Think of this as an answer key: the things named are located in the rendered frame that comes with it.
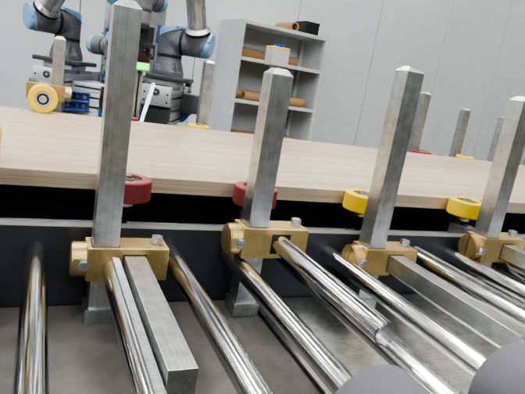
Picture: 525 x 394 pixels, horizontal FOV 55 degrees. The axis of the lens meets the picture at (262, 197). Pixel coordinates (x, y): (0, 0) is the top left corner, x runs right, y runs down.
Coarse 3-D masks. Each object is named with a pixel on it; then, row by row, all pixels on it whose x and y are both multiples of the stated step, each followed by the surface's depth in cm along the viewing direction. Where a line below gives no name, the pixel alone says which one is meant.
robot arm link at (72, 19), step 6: (66, 12) 231; (72, 12) 232; (78, 12) 235; (66, 18) 231; (72, 18) 233; (78, 18) 235; (60, 24) 229; (66, 24) 231; (72, 24) 233; (78, 24) 236; (60, 30) 231; (66, 30) 233; (72, 30) 234; (78, 30) 237; (60, 36) 234; (66, 36) 234; (72, 36) 235; (78, 36) 238
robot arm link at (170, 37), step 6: (162, 30) 233; (168, 30) 231; (174, 30) 232; (180, 30) 233; (162, 36) 233; (168, 36) 232; (174, 36) 232; (180, 36) 231; (162, 42) 234; (168, 42) 233; (174, 42) 232; (180, 42) 232; (162, 48) 234; (168, 48) 233; (174, 48) 234; (180, 48) 233; (174, 54) 235; (180, 54) 236
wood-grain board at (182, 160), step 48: (48, 144) 102; (96, 144) 110; (144, 144) 120; (192, 144) 133; (240, 144) 148; (288, 144) 167; (336, 144) 192; (192, 192) 91; (288, 192) 99; (336, 192) 103; (432, 192) 119; (480, 192) 131
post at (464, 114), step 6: (462, 108) 233; (462, 114) 232; (468, 114) 232; (462, 120) 232; (468, 120) 233; (456, 126) 235; (462, 126) 232; (456, 132) 235; (462, 132) 233; (456, 138) 234; (462, 138) 234; (456, 144) 234; (450, 150) 238; (456, 150) 235; (450, 156) 237
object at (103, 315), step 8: (224, 304) 85; (232, 304) 82; (240, 304) 82; (248, 304) 82; (256, 304) 83; (88, 312) 72; (96, 312) 73; (104, 312) 73; (232, 312) 82; (240, 312) 82; (248, 312) 83; (256, 312) 83; (88, 320) 72; (96, 320) 73; (104, 320) 73; (112, 320) 74
